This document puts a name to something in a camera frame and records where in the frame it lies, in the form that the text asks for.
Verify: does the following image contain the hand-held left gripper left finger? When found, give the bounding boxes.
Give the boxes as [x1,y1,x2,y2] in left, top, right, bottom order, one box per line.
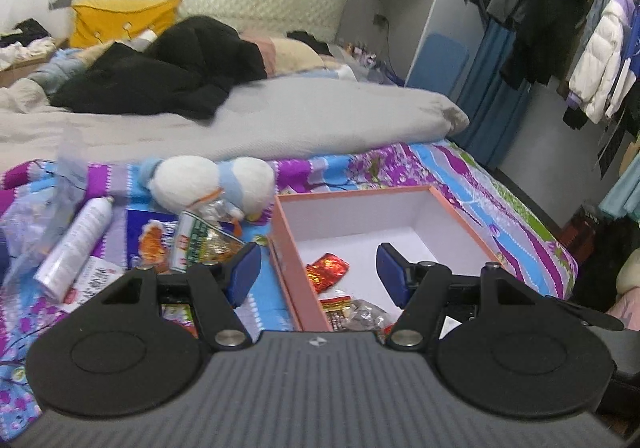
[98,243,262,351]

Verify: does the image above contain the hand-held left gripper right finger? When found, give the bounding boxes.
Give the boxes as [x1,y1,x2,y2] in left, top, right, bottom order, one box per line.
[377,243,548,349]

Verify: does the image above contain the clear crinkled snack packet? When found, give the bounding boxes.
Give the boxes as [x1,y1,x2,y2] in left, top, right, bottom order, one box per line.
[350,300,396,331]

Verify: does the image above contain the green label snack packet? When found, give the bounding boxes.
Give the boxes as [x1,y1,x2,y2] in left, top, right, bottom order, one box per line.
[172,210,246,274]

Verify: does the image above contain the orange red snack packet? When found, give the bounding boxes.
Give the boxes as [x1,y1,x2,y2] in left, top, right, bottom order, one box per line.
[320,295,361,331]

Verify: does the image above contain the red foil snack packet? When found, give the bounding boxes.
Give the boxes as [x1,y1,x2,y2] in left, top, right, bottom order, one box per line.
[306,252,349,294]

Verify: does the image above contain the pink cardboard box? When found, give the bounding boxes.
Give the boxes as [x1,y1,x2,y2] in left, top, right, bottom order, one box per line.
[270,184,506,333]

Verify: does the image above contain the blue snack packet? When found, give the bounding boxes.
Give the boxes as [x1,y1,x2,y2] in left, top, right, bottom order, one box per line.
[125,208,186,274]

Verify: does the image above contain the white red label snack packet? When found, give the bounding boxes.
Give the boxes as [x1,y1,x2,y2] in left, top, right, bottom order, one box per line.
[65,258,126,314]

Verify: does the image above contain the clear packet with orange contents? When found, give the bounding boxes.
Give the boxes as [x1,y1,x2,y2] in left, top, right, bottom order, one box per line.
[200,198,246,225]

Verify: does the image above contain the white plush toy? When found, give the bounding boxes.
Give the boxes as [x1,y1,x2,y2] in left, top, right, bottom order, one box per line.
[137,155,277,224]

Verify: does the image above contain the teal garment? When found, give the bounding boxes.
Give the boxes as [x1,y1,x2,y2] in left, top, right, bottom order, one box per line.
[597,163,640,221]

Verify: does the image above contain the grey duvet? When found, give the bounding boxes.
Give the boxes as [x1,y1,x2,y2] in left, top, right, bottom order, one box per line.
[0,75,471,164]

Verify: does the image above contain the white spray can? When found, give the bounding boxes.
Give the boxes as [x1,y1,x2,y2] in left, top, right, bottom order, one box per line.
[34,195,115,301]

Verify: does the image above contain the blue curtain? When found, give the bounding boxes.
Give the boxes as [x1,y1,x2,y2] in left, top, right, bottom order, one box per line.
[457,20,533,169]

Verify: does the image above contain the clear plastic bag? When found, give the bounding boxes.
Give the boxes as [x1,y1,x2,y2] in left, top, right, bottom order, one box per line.
[0,133,93,281]

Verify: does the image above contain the beige pillow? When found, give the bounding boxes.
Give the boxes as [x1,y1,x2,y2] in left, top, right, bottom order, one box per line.
[255,35,331,76]

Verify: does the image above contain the dark cloth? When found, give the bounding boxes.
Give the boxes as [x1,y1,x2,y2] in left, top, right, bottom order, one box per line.
[287,30,331,54]

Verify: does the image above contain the hanging white puffer jacket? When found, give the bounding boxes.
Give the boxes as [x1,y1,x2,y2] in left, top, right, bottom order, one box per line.
[567,0,640,124]

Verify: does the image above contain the light blue clothing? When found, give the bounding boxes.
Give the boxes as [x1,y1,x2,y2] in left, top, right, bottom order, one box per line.
[30,50,96,94]

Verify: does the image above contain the yellow pillow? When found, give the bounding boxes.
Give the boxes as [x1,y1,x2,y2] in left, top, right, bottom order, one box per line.
[70,0,182,49]

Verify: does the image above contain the hanging black coat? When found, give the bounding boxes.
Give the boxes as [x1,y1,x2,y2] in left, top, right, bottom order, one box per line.
[500,0,591,89]

